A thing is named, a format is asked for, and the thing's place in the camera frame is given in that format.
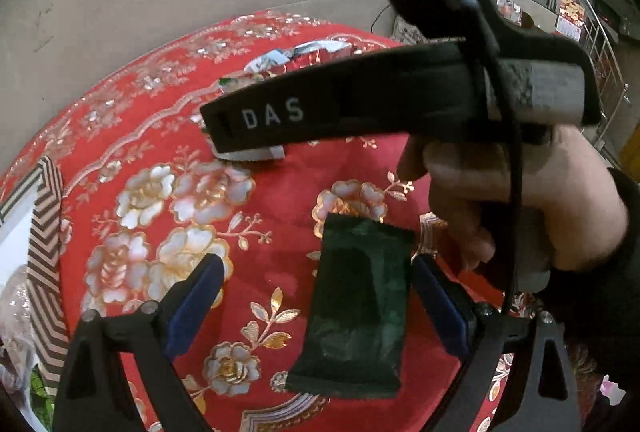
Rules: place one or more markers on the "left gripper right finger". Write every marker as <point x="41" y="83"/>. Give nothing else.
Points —
<point x="469" y="331"/>

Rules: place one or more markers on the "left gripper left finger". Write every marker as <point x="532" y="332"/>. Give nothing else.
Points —
<point x="160" y="331"/>

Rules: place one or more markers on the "green snack packet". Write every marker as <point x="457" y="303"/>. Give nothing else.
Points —
<point x="357" y="321"/>

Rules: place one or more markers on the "white silver snack packet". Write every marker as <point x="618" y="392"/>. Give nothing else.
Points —
<point x="250" y="155"/>

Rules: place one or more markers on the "right hand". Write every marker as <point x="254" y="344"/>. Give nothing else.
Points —
<point x="567" y="180"/>

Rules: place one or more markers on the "chevron striped gift box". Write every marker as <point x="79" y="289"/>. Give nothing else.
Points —
<point x="43" y="284"/>

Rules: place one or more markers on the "metal stair railing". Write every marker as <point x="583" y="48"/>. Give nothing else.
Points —
<point x="577" y="20"/>

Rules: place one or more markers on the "red floral tablecloth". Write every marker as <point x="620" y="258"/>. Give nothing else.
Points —
<point x="144" y="199"/>

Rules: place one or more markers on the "blue white snack packet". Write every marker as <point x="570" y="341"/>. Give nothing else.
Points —
<point x="272" y="58"/>

